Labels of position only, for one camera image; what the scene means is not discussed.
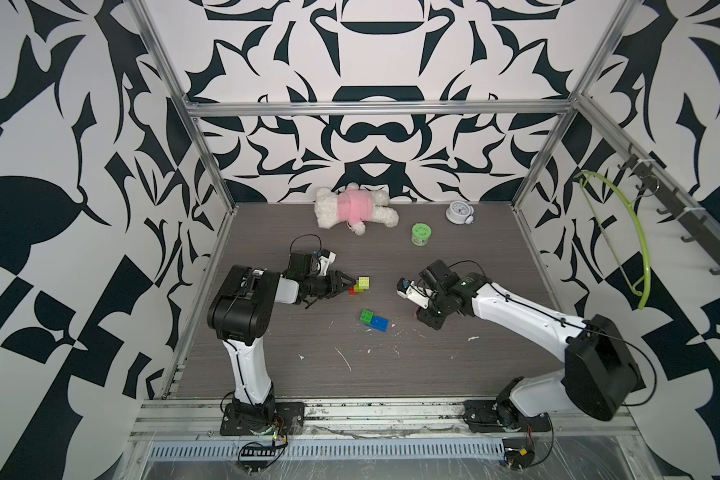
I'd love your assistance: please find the yellow-green lego brick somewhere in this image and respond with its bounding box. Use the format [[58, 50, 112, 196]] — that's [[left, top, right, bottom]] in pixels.
[[355, 276, 370, 292]]

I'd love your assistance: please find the blue long lego brick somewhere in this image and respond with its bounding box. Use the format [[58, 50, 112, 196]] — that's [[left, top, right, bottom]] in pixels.
[[370, 316, 388, 332]]

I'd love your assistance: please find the dark green lego brick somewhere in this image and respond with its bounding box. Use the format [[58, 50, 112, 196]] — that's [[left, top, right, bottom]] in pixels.
[[360, 310, 374, 325]]

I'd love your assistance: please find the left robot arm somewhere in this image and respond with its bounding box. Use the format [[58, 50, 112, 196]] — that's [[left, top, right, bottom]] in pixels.
[[207, 265, 357, 426]]

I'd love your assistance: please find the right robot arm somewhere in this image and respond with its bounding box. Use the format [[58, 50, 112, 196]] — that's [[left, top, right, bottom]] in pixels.
[[398, 260, 644, 431]]

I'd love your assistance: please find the green lidded jar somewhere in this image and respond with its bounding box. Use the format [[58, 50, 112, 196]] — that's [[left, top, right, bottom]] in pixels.
[[411, 223, 432, 247]]

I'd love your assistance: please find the white teddy bear pink shirt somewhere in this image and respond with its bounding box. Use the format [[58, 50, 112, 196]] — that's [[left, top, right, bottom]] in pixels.
[[314, 183, 399, 236]]

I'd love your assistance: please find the white alarm clock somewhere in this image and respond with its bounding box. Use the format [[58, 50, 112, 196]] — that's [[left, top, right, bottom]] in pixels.
[[446, 201, 475, 225]]

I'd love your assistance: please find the green toy bow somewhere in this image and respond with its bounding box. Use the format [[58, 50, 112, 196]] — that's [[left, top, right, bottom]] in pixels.
[[575, 170, 653, 311]]

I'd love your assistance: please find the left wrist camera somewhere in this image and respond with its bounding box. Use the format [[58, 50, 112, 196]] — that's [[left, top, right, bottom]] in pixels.
[[283, 249, 336, 281]]

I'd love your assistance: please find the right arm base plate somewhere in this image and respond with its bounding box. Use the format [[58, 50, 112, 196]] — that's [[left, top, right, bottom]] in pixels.
[[462, 400, 552, 433]]

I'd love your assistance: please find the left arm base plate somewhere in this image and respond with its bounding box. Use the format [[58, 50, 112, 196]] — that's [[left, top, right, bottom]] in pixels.
[[219, 400, 306, 436]]

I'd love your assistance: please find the black connector right cable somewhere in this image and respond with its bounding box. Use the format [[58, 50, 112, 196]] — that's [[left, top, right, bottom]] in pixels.
[[502, 440, 538, 471]]

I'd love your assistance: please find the black connector cable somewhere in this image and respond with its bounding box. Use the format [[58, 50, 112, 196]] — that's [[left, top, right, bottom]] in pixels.
[[236, 440, 289, 472], [502, 440, 538, 471]]

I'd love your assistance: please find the black connector left cable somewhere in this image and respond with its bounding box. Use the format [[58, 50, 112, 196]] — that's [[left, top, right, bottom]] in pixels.
[[236, 440, 289, 472]]

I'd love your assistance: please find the black wall hook rack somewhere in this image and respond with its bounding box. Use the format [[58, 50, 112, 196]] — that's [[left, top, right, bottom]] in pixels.
[[620, 143, 720, 276]]

